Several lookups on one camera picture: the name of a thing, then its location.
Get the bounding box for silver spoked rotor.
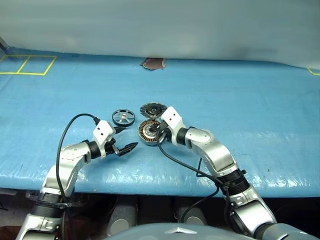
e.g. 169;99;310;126
111;108;137;127

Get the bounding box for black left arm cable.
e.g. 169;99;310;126
56;113;101;240

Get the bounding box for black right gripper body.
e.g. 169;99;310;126
156;120;172;144

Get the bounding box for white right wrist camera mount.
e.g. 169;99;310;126
160;105;186;146

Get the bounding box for silver hinged motor lid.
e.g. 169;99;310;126
139;100;168;120

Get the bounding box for grey robot torso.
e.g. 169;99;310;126
104;221;320;240

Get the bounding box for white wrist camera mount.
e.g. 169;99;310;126
92;120;116;160
160;105;186;146

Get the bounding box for silver motor housing copper windings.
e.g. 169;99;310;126
136;119;164;148

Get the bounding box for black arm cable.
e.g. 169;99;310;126
56;113;101;240
157;139;247;226

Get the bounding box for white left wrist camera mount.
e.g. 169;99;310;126
92;120;116;160

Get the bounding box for dark grey rounded shape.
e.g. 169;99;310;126
174;196;209;226
106;194;139;237

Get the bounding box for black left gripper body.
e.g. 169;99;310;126
104;137;121;158

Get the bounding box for blue plastic table cover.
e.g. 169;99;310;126
0;45;320;199

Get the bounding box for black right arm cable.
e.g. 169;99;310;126
157;139;247;226

